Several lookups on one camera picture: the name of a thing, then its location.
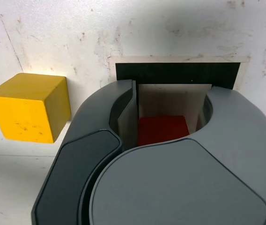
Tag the black tape square outline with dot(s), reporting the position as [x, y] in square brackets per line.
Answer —
[170, 72]

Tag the red cube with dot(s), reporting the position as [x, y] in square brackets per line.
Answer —
[161, 130]

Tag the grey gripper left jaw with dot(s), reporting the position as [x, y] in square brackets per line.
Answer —
[81, 164]

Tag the yellow cube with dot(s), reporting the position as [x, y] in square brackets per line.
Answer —
[23, 114]

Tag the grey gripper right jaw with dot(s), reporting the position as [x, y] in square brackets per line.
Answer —
[182, 187]

